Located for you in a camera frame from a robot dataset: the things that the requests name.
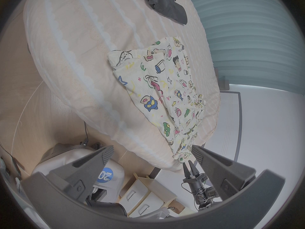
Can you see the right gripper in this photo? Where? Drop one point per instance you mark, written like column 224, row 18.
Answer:
column 196, row 182

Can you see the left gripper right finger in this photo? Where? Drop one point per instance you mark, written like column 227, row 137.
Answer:
column 226, row 175

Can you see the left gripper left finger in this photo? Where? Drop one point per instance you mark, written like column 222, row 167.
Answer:
column 78, row 175

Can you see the white printed pyjama top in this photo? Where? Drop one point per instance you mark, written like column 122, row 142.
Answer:
column 162, row 92

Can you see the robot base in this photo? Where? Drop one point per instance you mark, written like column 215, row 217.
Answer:
column 71, row 155

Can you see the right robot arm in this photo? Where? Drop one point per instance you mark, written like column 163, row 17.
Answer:
column 207, row 197

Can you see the grey bedside table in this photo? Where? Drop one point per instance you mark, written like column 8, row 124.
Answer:
column 223, row 83

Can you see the bed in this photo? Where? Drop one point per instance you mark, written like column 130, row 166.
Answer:
column 83, row 56

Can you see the black garment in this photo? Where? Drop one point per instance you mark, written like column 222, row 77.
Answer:
column 166, row 6

